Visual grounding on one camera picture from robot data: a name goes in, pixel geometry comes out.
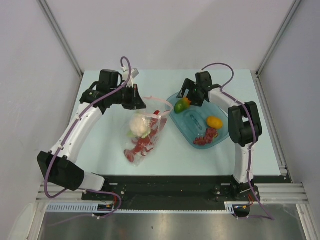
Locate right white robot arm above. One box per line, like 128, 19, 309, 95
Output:
177, 71, 263, 201

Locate green orange toy mango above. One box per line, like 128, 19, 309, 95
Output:
174, 97, 192, 114

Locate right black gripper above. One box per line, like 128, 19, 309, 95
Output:
177, 78, 205, 107

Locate teal plastic tray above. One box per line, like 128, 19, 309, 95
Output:
169, 101, 229, 150

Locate clear pink zip top bag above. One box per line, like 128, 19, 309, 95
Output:
120, 96, 174, 166

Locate left white cable duct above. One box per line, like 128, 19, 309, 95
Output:
46, 203, 114, 213

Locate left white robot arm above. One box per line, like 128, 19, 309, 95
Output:
37, 68, 147, 200

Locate aluminium frame rail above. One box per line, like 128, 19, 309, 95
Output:
251, 71, 320, 240

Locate right white cable duct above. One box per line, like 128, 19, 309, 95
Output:
224, 201, 251, 213

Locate white toy cauliflower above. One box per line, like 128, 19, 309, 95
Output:
127, 113, 151, 139

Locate white cable duct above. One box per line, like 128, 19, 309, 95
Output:
224, 201, 251, 213
46, 203, 114, 213

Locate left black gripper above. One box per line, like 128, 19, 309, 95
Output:
109, 83, 146, 110

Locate purple toy grapes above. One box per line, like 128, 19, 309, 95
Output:
193, 127, 219, 146

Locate yellow toy lemon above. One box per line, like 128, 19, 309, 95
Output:
206, 116, 224, 130

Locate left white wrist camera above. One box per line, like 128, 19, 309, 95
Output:
121, 66, 139, 88

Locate red toy lobster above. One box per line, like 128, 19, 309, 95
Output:
123, 110, 170, 163

